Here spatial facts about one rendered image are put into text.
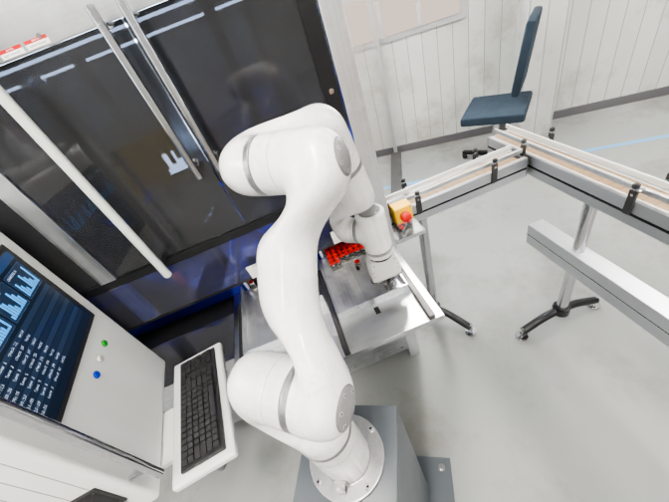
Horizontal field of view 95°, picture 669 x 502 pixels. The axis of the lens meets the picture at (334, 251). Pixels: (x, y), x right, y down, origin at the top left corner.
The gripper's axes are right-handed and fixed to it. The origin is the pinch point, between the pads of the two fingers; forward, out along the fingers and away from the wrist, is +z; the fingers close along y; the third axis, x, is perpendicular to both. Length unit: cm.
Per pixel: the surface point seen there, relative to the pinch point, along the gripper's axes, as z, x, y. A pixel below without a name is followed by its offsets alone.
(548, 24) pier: -3, -191, -228
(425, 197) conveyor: -1, -37, -34
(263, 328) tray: 4.0, -8.2, 47.3
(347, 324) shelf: 4.3, 4.9, 17.9
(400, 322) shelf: 4.3, 12.3, 2.0
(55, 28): -90, -24, 50
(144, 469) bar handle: -3, 28, 80
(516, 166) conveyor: 1, -35, -75
